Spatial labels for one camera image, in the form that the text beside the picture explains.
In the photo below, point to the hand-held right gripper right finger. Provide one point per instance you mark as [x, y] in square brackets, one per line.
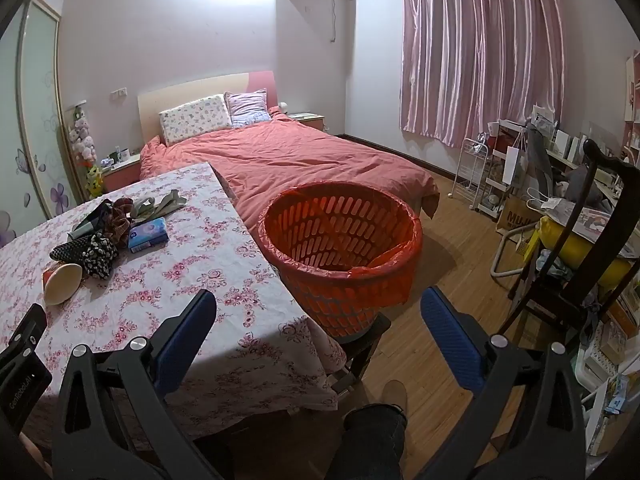
[450, 340]

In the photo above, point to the brown paper bag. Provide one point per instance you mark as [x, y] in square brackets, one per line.
[517, 215]

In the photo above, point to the grey garment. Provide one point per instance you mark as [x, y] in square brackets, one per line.
[540, 160]

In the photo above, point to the black white floral scrunchie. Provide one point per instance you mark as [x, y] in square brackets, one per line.
[100, 257]

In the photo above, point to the white trolley cart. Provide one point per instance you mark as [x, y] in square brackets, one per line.
[500, 180]

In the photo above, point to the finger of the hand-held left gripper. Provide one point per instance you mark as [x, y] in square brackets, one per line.
[27, 332]

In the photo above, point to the bed with pink duvet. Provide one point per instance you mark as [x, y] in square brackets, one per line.
[310, 160]

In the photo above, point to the pink satin curtain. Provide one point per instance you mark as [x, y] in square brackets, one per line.
[480, 45]

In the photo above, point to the beige and pink headboard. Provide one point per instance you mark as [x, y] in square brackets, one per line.
[200, 90]

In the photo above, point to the black dotted pouch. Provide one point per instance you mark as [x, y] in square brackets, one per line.
[70, 251]

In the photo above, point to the olive green cloth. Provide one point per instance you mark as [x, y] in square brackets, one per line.
[162, 202]

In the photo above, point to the beige oval pad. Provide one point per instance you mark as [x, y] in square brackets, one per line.
[62, 285]

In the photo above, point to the orange plastic bin liner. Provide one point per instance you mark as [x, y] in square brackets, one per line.
[385, 272]

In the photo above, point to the person's tan shoe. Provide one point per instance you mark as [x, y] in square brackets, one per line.
[395, 395]

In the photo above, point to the dark wooden chair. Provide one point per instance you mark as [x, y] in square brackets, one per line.
[565, 305]

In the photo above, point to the person's dark trouser leg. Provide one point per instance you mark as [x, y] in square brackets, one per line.
[367, 445]

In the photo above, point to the orange plastic laundry basket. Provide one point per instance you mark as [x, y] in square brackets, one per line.
[340, 310]

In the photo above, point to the glass wardrobe with purple flowers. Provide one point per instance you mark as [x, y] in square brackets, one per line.
[35, 135]

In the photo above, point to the table with floral tablecloth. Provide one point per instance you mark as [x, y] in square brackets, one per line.
[175, 270]

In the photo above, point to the white tubular frame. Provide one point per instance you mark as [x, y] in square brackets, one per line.
[500, 255]

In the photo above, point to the brown checkered scrunchie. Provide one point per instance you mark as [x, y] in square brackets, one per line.
[119, 222]

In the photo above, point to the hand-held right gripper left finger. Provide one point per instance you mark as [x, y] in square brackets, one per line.
[185, 340]

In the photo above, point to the purple striped pillow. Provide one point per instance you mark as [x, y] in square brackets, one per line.
[247, 107]

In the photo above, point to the white paper bag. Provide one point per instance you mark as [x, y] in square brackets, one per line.
[515, 165]

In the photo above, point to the floral print pillow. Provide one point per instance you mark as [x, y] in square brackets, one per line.
[195, 117]

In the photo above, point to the blue tissue pack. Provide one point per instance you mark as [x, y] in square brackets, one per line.
[147, 235]

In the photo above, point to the pink and white nightstand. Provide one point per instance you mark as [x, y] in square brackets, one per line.
[122, 172]
[310, 121]

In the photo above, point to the yellow green plush toy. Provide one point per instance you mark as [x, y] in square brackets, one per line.
[95, 180]

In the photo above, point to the dark grey pouch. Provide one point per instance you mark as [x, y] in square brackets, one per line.
[90, 220]

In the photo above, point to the white cup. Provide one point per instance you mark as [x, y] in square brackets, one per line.
[123, 152]

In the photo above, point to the black stool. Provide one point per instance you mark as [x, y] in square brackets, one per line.
[370, 337]

